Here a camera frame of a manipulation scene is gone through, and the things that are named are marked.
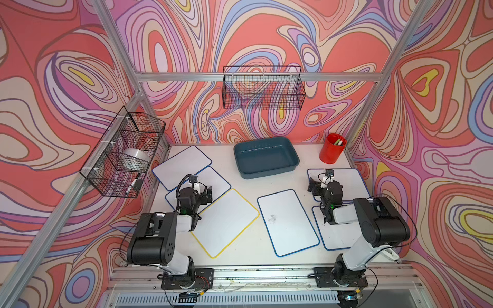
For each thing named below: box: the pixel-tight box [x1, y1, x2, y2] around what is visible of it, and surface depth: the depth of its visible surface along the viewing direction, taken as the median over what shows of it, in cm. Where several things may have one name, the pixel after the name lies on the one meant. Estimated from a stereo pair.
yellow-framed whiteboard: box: [191, 188, 260, 259], surface depth 94 cm
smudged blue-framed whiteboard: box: [257, 188, 321, 258], surface depth 91 cm
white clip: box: [380, 247, 400, 261], surface depth 79 cm
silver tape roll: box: [121, 148, 153, 169], surface depth 73 cm
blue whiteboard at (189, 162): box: [152, 145, 213, 192], surface depth 117 cm
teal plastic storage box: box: [233, 136, 300, 180], surface depth 118 cm
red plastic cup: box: [319, 133, 348, 165], surface depth 107 cm
